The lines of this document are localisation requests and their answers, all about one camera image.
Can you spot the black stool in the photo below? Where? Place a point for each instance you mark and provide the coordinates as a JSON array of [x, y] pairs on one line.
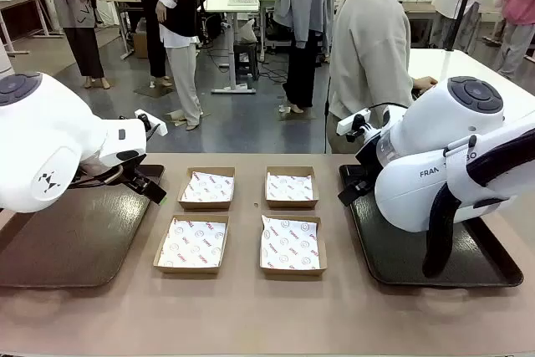
[[246, 60]]

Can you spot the brown paper food box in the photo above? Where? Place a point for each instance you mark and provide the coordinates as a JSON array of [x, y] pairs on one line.
[[188, 270], [292, 205], [205, 205], [292, 273]]

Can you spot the white bag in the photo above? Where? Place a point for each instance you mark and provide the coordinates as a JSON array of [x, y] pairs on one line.
[[248, 33]]

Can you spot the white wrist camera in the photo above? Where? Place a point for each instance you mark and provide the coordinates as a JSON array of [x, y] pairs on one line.
[[347, 125], [156, 128]]

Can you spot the white printed liner paper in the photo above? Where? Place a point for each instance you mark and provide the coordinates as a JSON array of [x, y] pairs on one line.
[[290, 187], [207, 187], [192, 242], [290, 242]]

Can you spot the person in pink top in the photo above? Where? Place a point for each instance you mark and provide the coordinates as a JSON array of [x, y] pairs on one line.
[[518, 10]]

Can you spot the mannequin in black jacket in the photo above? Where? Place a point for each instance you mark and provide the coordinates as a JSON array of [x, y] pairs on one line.
[[179, 6]]

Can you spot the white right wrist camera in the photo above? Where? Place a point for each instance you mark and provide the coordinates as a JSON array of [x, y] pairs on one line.
[[347, 125]]

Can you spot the large white table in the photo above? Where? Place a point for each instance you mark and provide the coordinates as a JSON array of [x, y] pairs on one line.
[[460, 64]]

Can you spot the person in beige shirt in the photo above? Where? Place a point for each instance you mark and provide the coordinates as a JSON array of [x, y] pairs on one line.
[[368, 60]]

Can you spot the cardboard box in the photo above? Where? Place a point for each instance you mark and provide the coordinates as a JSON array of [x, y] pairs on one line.
[[140, 45]]

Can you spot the white standing desk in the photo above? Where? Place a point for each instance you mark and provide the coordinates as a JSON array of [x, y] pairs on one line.
[[221, 3]]

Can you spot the white cylindrical machine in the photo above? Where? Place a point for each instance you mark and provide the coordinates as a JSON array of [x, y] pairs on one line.
[[4, 56]]

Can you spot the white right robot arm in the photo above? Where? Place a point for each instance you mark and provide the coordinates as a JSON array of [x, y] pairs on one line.
[[439, 131]]

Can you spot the person in black trousers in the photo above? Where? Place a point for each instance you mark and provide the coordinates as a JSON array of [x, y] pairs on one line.
[[152, 39]]

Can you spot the black stand pole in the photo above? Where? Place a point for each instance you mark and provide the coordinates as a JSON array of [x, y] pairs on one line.
[[459, 18]]

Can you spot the dark mannequin base plate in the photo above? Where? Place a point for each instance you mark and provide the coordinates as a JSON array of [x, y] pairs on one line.
[[146, 90], [307, 116]]

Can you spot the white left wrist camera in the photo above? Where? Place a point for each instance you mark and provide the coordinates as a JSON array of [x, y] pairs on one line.
[[156, 128]]

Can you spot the flat cardboard sheet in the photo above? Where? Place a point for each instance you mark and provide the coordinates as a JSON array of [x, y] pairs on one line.
[[175, 116]]

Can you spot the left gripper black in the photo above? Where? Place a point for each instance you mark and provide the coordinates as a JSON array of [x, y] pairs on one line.
[[134, 179]]

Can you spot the person in white clothes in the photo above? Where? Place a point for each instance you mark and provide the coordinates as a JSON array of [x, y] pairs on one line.
[[449, 6]]

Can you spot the person's right hand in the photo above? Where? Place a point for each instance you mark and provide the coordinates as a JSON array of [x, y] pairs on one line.
[[425, 83]]

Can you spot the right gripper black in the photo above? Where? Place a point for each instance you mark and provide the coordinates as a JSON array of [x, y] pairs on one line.
[[365, 173]]

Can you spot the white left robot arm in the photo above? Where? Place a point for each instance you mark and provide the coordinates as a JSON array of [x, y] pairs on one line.
[[42, 144]]

